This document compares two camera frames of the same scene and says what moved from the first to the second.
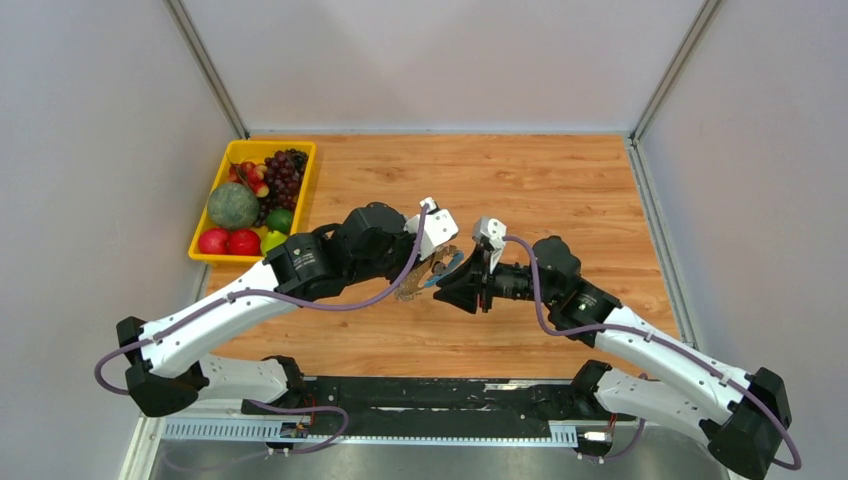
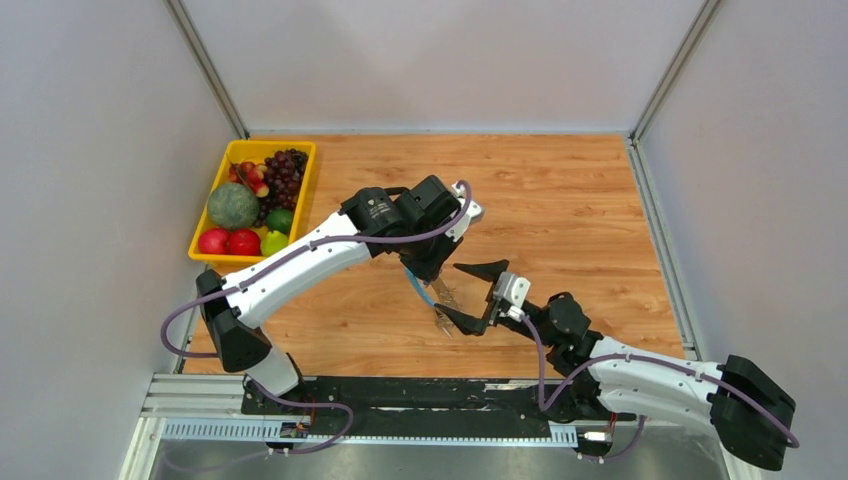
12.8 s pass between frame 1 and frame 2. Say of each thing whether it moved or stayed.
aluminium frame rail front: stayed
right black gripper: moved
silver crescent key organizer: moved
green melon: stayed
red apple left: stayed
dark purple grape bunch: stayed
